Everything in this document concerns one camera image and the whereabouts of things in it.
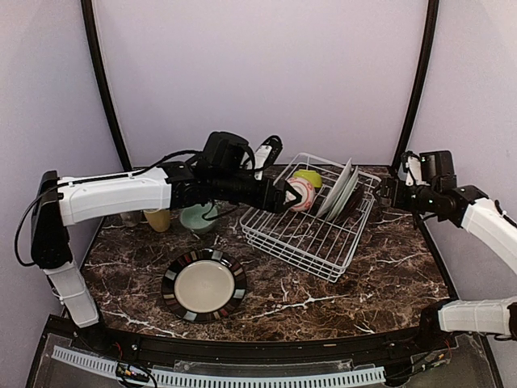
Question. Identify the yellow ceramic cup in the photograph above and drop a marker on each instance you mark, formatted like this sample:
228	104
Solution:
158	219

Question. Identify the grey white plate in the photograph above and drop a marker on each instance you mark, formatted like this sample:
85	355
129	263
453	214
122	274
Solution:
336	190

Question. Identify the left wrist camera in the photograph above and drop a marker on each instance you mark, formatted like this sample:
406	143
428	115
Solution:
266	155

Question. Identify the light green plate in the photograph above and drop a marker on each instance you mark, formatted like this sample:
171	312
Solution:
345	195

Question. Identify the dark red plate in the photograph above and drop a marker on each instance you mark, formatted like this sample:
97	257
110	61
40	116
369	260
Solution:
352	204

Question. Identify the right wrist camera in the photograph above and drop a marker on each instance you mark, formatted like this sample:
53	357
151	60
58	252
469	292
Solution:
411	166

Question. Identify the white wire dish rack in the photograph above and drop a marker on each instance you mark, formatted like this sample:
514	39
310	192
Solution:
321	245

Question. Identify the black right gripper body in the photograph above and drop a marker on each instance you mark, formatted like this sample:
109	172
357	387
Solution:
399	200

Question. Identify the black frame post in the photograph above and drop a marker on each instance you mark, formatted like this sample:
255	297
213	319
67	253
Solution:
418	84
96	58

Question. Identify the black striped rim plate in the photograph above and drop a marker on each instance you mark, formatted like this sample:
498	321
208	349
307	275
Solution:
203	286

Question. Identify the light teal ceramic bowl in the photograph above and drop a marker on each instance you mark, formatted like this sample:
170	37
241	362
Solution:
199	219

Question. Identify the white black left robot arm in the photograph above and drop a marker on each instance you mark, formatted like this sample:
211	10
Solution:
226	169

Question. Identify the black left frame post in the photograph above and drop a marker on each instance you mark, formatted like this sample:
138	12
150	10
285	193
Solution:
96	58

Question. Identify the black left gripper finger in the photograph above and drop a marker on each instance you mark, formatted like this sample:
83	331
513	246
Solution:
293	204
292	188

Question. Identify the white red patterned bowl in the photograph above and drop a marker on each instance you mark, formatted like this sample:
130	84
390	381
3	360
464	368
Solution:
307	192

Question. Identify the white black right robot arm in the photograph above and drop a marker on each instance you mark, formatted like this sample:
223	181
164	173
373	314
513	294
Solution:
430	189

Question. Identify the lime green bowl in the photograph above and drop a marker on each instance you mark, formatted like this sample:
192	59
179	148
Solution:
310	175

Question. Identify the cream patterned ceramic mug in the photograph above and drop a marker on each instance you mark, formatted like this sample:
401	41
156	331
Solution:
131	219

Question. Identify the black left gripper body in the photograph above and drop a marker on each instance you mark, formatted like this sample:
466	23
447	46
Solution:
264	198

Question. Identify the black front table rail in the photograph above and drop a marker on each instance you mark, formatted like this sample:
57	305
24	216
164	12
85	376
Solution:
389	348

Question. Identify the white slotted cable duct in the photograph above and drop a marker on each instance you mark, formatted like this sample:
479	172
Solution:
192	375

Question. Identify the black right frame post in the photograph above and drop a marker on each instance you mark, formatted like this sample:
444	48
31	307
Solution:
418	84

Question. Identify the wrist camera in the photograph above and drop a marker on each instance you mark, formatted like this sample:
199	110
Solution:
266	155
411	166

